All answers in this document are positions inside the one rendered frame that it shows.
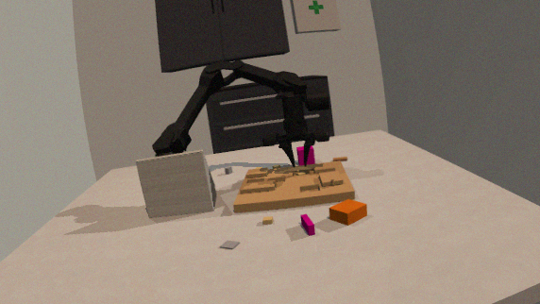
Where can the magenta block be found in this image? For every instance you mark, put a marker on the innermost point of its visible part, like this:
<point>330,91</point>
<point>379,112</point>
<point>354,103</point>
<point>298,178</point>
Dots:
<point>300,155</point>

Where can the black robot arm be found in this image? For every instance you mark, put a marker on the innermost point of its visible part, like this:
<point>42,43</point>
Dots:
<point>292,90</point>

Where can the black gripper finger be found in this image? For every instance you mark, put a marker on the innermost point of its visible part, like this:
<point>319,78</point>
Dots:
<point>307,148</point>
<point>289,152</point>

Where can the magenta rectangular bar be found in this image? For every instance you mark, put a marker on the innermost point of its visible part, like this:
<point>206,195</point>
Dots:
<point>307,224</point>

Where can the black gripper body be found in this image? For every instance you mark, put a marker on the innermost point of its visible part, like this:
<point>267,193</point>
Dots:
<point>295,130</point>

